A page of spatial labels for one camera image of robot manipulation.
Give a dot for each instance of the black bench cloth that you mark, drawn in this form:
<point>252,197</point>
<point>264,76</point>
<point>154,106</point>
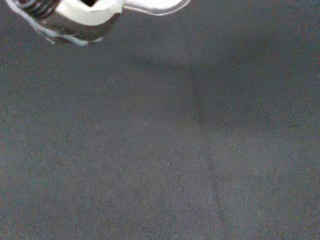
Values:
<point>162,137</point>

